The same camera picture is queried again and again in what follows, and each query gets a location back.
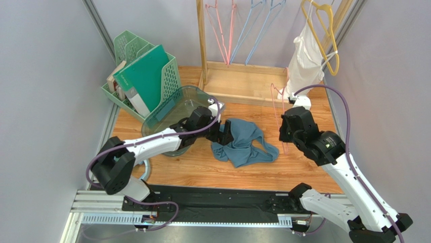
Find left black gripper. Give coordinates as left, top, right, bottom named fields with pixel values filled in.
left=196, top=115, right=234, bottom=146

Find blue tank top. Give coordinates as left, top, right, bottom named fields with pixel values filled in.
left=211, top=118, right=279, bottom=168

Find pink wire hanger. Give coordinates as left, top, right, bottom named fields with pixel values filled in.
left=270, top=67, right=289, bottom=155

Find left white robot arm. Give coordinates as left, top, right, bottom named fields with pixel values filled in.
left=87, top=102, right=233, bottom=201

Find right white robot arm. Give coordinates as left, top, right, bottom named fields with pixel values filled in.
left=279, top=106, right=413, bottom=242

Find white garment on hanger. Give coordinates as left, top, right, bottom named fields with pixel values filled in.
left=277, top=1, right=339, bottom=100

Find light blue hanger on table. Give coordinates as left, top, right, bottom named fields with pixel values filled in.
left=139, top=159, right=151, bottom=181

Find blue hanger on rack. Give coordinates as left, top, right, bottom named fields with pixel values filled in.
left=229, top=1, right=267, bottom=64
left=244, top=0, right=286, bottom=65

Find yellow hanger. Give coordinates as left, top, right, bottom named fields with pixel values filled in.
left=300, top=0, right=340, bottom=76

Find pink hanger on rack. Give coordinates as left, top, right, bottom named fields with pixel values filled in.
left=227, top=1, right=237, bottom=65
left=205, top=0, right=228, bottom=64

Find wooden clothes rack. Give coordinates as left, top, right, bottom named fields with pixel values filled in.
left=196, top=1, right=357, bottom=107

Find clear plastic basin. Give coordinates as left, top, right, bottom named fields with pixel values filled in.
left=136, top=86, right=221, bottom=159

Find green folder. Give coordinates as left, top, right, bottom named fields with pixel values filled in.
left=113, top=45, right=169, bottom=117

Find books in organizer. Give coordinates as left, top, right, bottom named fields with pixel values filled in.
left=106, top=60, right=127, bottom=101

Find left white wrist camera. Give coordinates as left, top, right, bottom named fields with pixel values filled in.
left=208, top=97, right=226, bottom=122

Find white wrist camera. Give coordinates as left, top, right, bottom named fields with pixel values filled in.
left=208, top=97, right=226, bottom=122
left=288, top=95, right=312, bottom=110

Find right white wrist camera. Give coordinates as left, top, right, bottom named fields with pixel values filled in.
left=288, top=95, right=312, bottom=110

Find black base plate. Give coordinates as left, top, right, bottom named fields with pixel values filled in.
left=122, top=185, right=310, bottom=223

